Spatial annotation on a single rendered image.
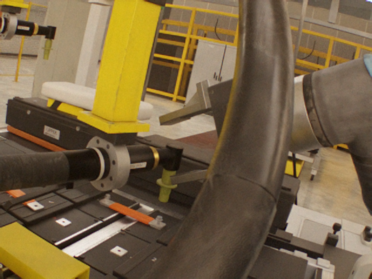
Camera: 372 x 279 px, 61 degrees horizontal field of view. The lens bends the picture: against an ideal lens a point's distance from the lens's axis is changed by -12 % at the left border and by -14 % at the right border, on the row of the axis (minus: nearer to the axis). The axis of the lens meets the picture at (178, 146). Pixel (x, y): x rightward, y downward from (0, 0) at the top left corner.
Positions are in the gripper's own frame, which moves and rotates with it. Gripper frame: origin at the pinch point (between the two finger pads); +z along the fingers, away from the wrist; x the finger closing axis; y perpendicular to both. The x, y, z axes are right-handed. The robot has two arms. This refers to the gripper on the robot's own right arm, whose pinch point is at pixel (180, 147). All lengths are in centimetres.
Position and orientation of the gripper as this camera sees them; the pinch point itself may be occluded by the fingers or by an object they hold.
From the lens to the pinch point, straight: 53.5
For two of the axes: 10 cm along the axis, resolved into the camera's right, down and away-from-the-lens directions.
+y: 6.3, -0.5, 7.7
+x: -1.9, -9.8, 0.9
